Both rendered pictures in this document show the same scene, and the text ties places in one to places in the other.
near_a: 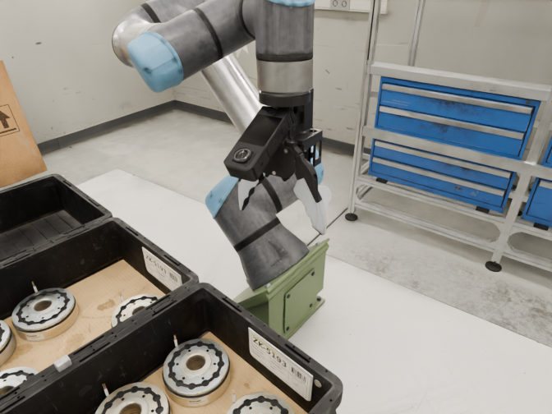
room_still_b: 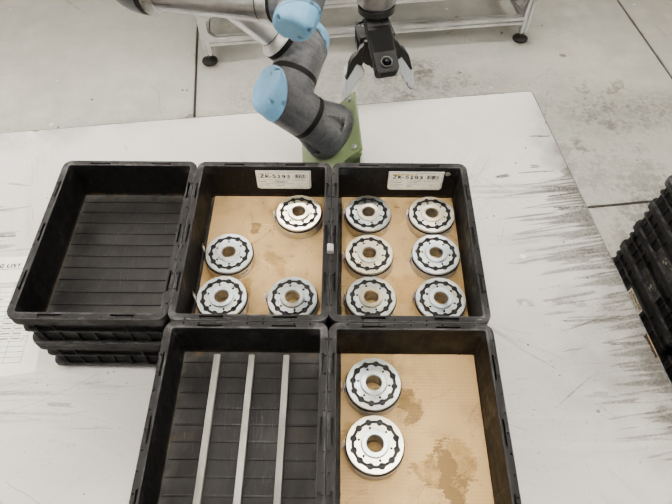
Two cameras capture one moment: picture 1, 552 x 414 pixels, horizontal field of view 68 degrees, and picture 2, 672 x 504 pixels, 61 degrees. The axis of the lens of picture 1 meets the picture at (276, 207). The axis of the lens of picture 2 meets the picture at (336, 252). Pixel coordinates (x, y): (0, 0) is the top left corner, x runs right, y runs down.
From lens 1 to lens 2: 85 cm
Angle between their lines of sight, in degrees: 38
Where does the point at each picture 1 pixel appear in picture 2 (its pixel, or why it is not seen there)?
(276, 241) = (333, 113)
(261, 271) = (335, 140)
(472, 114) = not seen: outside the picture
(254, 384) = (398, 203)
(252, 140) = (382, 48)
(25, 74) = not seen: outside the picture
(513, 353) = (478, 109)
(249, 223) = (310, 109)
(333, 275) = not seen: hidden behind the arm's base
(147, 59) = (309, 21)
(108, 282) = (231, 215)
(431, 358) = (443, 139)
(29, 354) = (254, 282)
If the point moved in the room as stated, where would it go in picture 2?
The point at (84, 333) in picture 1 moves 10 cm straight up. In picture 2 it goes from (268, 250) to (263, 222)
